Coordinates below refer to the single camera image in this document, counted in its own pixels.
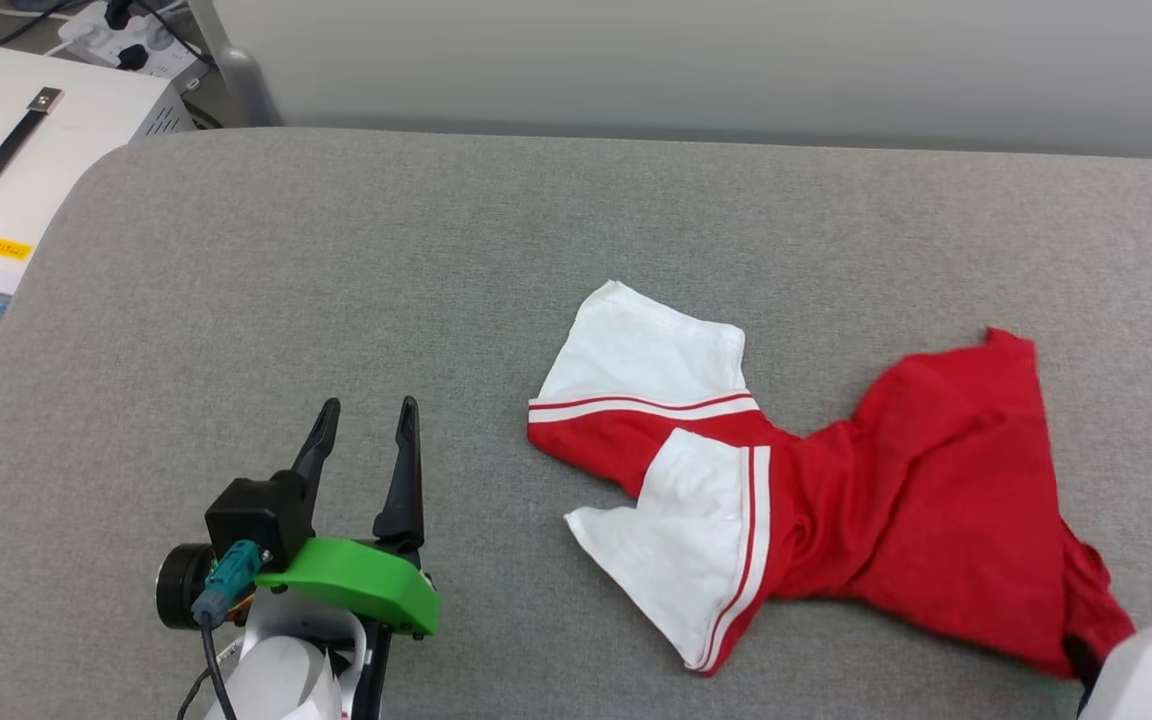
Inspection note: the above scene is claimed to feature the black cable teal connector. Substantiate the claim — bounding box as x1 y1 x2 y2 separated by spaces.
191 540 272 720

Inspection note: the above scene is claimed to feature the black strap handle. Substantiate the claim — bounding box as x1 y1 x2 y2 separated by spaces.
0 87 65 219

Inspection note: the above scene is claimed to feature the red white sports jersey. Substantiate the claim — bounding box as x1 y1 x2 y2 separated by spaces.
526 280 1137 681

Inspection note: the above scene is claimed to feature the white partition panel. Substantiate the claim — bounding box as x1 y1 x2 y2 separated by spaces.
211 0 1152 161

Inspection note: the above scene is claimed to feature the white power strip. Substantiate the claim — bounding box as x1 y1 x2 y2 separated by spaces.
56 0 209 81

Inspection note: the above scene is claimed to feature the grey metal partition post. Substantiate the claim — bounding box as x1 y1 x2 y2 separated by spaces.
186 0 282 129

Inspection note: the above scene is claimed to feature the white equipment box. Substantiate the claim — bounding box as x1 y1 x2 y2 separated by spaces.
0 47 199 336

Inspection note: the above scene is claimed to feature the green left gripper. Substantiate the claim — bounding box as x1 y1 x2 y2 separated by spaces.
156 396 442 651

